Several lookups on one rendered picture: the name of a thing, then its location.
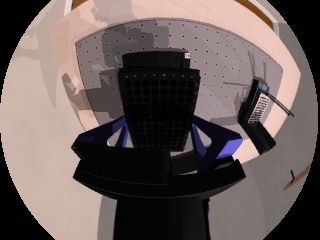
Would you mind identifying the white well plate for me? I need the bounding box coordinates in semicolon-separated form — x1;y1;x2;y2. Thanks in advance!
245;90;270;127

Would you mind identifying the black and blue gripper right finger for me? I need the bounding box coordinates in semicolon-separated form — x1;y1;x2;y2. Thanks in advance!
190;115;243;173

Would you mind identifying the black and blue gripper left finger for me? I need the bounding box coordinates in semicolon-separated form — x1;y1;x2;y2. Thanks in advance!
76;115;129;147

